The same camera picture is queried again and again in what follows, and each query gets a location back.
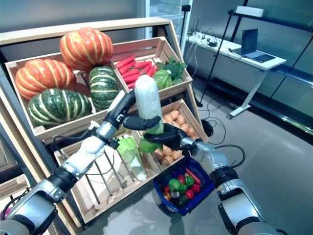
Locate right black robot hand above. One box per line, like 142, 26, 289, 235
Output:
144, 123, 188, 151

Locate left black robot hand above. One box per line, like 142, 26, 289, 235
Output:
104, 90, 163, 131

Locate white daikon radish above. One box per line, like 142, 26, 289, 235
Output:
134, 74, 165, 154

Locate blue plastic shopping basket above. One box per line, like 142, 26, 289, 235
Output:
153, 156, 217, 217

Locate green striped pumpkin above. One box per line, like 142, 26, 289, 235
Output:
27, 88, 93, 128
88, 66, 121, 112

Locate black round floor object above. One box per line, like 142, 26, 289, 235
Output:
200, 119, 214, 137

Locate small orange red carrot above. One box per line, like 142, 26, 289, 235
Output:
185, 168, 202, 185

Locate small round green vegetable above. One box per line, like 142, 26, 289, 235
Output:
168, 178, 182, 192

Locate large wooden crate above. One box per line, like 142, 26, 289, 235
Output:
4, 52, 134, 138

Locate round green cabbage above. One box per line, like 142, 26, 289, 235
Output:
152, 69, 174, 91

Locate leafy green lettuce bunch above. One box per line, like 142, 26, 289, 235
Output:
156, 56, 188, 85

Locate orange striped pumpkin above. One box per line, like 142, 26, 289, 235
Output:
15, 58, 77, 102
59, 27, 114, 72

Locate white desk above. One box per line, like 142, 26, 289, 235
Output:
185, 31, 287, 120

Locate black slanted pole stand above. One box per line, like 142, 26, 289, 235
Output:
196, 0, 249, 108

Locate wooden vegetable display stand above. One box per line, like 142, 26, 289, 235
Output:
0, 17, 211, 235

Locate router with antennas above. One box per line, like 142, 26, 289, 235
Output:
188, 17, 203, 40

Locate black tripod with sensor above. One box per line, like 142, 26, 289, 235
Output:
181, 4, 192, 51

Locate open dark laptop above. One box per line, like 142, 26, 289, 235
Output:
240, 28, 277, 63

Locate white box device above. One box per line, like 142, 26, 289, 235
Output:
235, 5, 265, 18

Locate pink red onion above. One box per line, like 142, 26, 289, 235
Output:
0, 204, 13, 221

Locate thin black floor cable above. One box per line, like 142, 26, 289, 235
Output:
206, 96, 230, 138

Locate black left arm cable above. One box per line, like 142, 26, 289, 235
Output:
52, 129, 116, 176

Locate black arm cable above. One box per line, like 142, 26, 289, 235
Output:
52, 129, 116, 176
214, 144, 246, 169

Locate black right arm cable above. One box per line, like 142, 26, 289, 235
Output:
214, 144, 246, 169

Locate black wall rack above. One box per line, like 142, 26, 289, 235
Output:
229, 0, 313, 137

